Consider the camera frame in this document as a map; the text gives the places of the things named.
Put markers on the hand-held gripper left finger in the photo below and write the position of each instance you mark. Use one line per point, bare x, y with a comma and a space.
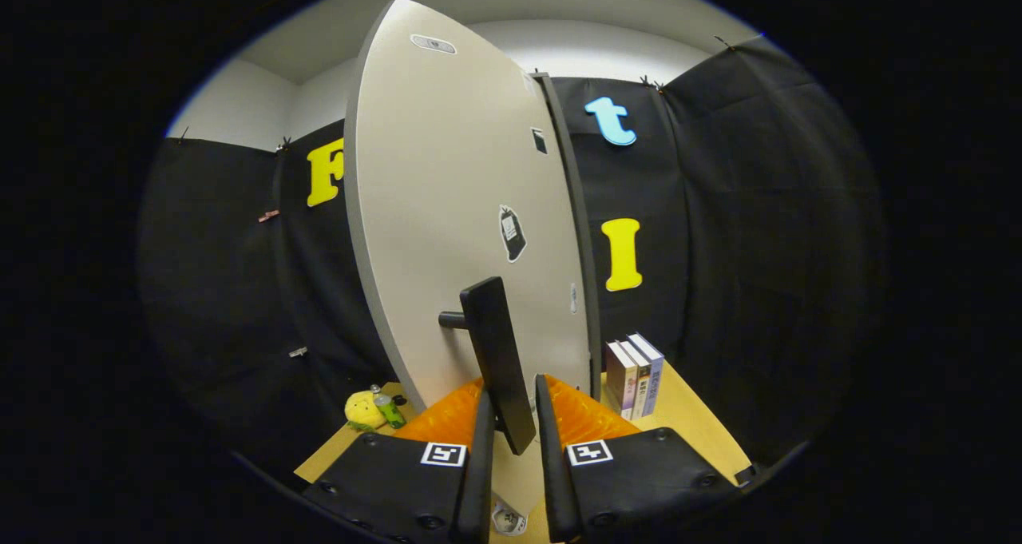
477, 488

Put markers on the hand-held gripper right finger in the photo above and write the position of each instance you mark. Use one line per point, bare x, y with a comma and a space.
551, 480

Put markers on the white canvas shoe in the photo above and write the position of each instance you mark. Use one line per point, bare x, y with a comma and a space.
509, 520

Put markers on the grey shoe cabinet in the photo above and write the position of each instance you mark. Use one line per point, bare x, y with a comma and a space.
579, 208

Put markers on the beige shoe cabinet door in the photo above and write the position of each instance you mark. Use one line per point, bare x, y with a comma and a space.
447, 192

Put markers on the green drink bottle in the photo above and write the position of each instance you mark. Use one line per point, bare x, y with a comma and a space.
390, 410

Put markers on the white book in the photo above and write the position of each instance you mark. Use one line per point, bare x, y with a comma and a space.
640, 388

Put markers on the yellow pineapple plush toy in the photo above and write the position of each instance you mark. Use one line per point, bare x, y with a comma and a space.
361, 410

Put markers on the black backdrop cloth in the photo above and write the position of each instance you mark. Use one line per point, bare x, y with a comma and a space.
758, 248

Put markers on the pink cloth clip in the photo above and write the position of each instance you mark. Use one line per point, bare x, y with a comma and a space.
269, 216

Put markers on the black cloth clip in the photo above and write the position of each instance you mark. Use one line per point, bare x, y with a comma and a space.
725, 43
648, 83
283, 144
183, 135

